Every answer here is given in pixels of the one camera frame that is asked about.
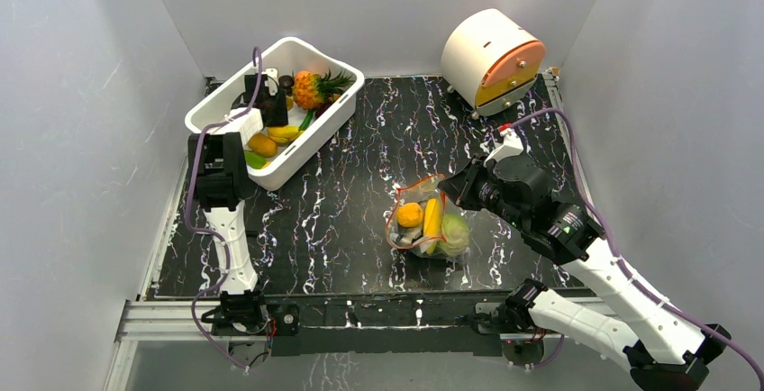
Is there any yellow toy corn cob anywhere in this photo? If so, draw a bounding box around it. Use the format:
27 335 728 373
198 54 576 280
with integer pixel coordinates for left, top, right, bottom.
420 198 442 255

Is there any dark purple toy fruit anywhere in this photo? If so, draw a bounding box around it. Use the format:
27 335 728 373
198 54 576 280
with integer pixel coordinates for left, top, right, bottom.
278 75 295 95

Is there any green toy chili pepper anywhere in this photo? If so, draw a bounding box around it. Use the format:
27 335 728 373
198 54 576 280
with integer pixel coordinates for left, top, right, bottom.
298 110 315 132

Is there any yellow toy banana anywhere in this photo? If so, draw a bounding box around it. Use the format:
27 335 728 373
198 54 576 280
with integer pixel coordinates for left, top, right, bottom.
267 125 302 146

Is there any light green toy cabbage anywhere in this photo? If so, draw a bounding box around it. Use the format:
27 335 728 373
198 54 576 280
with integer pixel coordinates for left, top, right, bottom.
439 214 471 257

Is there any cream round drum orange face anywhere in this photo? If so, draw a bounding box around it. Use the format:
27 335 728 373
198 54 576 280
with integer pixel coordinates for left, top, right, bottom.
441 8 547 119

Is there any white plastic bin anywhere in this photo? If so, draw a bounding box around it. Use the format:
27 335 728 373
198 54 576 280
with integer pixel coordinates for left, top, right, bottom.
185 37 365 191

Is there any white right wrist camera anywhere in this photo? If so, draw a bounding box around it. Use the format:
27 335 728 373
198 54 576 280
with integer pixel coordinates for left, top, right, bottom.
487 123 525 162

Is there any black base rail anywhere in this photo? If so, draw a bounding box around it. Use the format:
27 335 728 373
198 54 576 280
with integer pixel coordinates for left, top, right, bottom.
116 289 598 371

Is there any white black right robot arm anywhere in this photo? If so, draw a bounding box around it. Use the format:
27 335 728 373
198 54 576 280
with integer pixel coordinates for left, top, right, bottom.
438 153 729 390

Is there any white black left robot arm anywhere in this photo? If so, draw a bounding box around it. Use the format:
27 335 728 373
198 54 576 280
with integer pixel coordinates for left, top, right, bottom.
186 74 273 335

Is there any bright green toy lime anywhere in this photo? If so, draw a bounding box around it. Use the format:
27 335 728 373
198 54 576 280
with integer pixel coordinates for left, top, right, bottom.
244 150 269 169

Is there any small orange toy tangerine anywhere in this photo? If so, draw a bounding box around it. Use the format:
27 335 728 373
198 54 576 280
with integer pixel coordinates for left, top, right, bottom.
396 202 424 228

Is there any orange toy orange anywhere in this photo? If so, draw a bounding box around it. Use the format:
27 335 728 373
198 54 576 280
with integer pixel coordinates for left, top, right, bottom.
247 133 278 159

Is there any orange toy pineapple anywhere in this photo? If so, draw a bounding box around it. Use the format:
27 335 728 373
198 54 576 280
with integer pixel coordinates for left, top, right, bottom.
292 69 353 111

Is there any clear zip bag orange zipper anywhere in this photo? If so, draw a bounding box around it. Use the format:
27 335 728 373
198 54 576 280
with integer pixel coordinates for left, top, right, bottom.
385 174 471 259

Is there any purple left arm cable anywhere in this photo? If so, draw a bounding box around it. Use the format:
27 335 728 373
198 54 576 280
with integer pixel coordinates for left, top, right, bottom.
183 46 264 371

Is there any grey toy fish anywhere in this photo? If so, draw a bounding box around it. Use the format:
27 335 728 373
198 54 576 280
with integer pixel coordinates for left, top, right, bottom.
391 226 423 249

